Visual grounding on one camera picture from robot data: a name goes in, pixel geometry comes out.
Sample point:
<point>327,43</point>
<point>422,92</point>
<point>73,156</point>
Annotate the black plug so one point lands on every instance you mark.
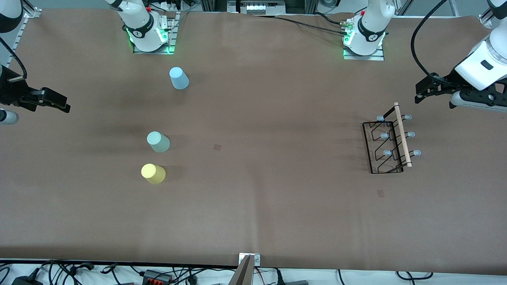
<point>279,278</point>

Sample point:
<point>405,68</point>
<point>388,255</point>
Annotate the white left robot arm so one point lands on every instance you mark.
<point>370,31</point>

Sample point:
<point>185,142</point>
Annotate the grey control box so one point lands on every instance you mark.
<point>256,7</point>

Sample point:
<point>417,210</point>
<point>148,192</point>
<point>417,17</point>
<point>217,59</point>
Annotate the black power adapter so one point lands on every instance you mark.
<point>27,281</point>

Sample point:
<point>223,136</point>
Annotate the black orange connector block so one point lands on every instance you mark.
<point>156,276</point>

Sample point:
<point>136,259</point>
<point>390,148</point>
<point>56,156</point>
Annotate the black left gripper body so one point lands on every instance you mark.
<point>443,84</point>

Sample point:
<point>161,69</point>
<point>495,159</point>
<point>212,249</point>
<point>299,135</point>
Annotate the light blue plastic cup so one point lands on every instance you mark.
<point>179,78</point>

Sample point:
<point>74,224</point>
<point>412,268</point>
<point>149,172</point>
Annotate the silver mounting bracket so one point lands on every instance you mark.
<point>255,259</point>

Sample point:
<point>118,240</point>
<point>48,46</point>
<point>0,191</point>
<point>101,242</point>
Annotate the yellow plastic cup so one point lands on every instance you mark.
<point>153,173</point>

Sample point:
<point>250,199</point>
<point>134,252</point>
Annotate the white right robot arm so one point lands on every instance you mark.
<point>142,27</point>

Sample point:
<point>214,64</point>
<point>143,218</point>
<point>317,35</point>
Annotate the aluminium frame rail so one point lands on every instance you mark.
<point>487,18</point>
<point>18,35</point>

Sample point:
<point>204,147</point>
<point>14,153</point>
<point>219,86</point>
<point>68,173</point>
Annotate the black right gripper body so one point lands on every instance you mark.
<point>12,90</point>

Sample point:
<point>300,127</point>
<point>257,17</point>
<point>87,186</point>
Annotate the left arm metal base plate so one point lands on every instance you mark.
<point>364,57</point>

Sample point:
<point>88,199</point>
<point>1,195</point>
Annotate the pale green plastic cup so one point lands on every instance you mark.
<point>158,142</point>

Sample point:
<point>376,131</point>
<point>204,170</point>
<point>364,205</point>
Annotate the grey camera mount bar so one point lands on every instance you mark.
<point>242,275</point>

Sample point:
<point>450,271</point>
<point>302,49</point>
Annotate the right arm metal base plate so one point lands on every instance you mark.
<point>158,52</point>

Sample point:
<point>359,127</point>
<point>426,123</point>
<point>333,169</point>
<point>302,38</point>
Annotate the brown table mat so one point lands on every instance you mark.
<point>277,217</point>

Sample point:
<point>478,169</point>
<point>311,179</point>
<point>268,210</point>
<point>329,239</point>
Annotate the white power strip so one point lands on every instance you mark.
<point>171,5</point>

